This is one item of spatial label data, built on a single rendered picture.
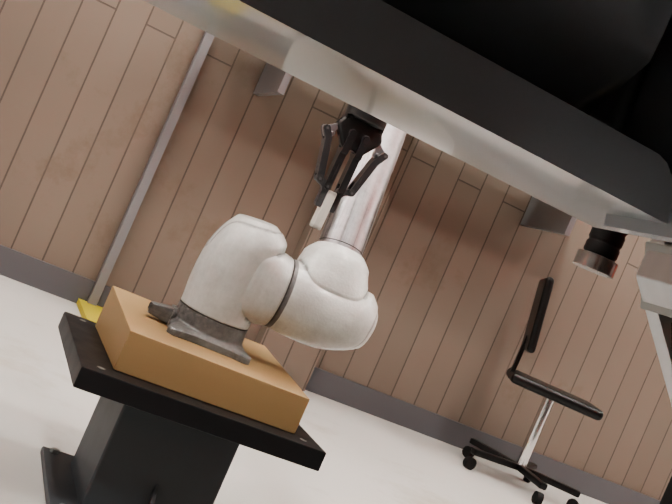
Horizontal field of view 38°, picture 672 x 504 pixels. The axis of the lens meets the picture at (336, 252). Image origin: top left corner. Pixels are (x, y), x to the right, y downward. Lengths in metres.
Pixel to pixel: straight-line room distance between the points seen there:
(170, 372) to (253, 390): 0.17
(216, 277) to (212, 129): 2.56
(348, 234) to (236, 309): 0.30
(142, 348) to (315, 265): 0.41
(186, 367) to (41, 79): 2.68
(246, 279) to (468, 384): 3.26
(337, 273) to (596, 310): 3.50
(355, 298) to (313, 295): 0.09
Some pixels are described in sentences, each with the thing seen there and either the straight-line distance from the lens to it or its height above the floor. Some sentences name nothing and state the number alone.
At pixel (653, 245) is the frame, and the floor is 0.76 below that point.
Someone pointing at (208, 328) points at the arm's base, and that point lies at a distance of 1.96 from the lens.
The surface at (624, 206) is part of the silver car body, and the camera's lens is 0.53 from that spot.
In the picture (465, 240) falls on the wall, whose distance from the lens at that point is 4.94.
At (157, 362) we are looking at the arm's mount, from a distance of 1.85.
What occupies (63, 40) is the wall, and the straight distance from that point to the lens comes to 4.40.
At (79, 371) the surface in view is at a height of 0.29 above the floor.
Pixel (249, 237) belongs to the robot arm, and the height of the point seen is 0.62.
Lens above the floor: 0.66
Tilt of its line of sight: level
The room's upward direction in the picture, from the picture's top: 24 degrees clockwise
